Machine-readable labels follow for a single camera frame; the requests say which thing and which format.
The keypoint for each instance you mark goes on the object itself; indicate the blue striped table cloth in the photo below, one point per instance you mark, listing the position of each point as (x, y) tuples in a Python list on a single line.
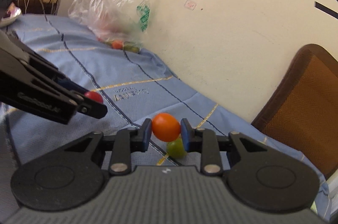
[(59, 172)]

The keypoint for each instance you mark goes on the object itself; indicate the clear plastic bag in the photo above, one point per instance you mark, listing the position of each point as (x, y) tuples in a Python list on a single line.
[(120, 24)]

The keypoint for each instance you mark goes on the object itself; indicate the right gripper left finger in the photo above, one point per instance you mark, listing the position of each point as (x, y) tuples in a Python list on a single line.
[(124, 143)]

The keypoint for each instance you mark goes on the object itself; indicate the red tomato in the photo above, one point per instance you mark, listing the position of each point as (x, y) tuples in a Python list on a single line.
[(94, 96)]

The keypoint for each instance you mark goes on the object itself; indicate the orange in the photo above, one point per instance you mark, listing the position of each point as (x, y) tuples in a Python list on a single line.
[(165, 127)]

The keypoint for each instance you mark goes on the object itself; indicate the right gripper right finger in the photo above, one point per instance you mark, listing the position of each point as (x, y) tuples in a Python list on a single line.
[(208, 144)]

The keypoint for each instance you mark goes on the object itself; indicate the brown woven chair mat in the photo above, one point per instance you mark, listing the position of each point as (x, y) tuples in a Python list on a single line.
[(302, 112)]

